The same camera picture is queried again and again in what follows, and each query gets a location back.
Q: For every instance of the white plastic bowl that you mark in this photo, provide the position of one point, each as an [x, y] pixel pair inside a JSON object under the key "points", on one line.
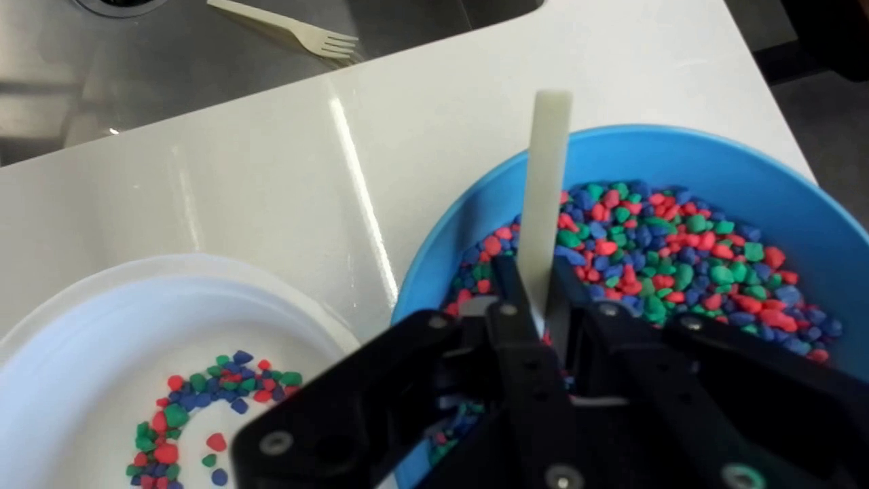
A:
{"points": [[88, 353]]}

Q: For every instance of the heap of coloured pebbles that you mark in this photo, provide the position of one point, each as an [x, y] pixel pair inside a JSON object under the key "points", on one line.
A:
{"points": [[679, 258], [204, 390]]}

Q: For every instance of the cream plastic fork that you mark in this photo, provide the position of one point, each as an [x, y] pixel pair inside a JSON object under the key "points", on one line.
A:
{"points": [[299, 30]]}

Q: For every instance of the steel sink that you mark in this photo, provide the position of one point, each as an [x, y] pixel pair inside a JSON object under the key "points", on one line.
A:
{"points": [[136, 75]]}

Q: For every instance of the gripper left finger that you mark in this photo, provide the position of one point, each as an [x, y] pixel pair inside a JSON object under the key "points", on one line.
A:
{"points": [[380, 380]]}

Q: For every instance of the blue plastic bowl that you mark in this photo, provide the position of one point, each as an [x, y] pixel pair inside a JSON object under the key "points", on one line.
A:
{"points": [[652, 156]]}

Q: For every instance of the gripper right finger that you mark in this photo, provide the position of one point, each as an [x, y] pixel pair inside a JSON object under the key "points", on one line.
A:
{"points": [[747, 394]]}

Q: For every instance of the cream plastic spoon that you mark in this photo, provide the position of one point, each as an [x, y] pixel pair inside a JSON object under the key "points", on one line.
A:
{"points": [[545, 197]]}

